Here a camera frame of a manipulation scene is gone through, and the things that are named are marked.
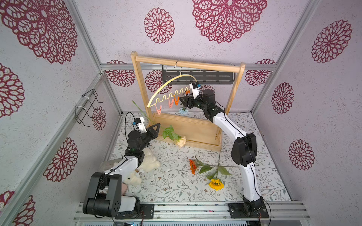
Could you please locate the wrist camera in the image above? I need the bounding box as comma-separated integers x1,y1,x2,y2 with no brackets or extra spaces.
133,117,147,133
189,82,202,99

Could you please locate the peach artificial rose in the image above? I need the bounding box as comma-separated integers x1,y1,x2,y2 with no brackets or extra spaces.
131,100,187,148

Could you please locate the pink clothespin far left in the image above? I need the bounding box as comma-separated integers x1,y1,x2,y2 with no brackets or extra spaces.
156,106,162,115

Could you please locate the yellow artificial sunflower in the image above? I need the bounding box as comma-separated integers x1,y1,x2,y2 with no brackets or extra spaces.
194,151,256,191

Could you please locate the light blue artificial flower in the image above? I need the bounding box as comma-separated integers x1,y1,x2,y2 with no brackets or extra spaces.
179,106,189,115

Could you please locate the black wire wall rack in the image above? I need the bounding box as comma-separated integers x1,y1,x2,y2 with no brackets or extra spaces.
74,89,104,127

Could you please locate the yellow wavy clothes hanger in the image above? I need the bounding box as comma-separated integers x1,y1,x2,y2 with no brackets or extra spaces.
145,70,198,110

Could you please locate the pink clothespin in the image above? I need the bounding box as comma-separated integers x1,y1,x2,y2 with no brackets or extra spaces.
156,106,162,115
168,98,174,108

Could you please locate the pink box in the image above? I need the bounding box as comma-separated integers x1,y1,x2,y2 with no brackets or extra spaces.
122,183,128,196

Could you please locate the wooden clothes rack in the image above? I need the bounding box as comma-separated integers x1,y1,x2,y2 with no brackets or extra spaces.
131,51,246,151

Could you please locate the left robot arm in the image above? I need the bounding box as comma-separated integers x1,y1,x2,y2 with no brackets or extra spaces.
83,122,160,218

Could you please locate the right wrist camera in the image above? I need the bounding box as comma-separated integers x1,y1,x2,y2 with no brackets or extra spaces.
189,82,202,99

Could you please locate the orange artificial flower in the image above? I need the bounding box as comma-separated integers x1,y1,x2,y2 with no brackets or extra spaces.
189,159,198,175

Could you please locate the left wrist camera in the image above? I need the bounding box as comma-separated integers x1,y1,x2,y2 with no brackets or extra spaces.
133,117,147,133

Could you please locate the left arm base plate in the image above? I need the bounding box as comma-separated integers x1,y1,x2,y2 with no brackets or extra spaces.
115,204,155,220

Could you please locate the black wall shelf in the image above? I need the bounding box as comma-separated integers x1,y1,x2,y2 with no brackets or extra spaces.
161,66,236,85

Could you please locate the white plush teddy bear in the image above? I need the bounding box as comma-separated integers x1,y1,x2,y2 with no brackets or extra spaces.
104,148,161,187

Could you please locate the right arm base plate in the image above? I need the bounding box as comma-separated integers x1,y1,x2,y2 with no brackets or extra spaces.
228,203,269,219

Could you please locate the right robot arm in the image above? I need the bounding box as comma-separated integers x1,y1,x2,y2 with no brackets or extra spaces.
180,89,268,217

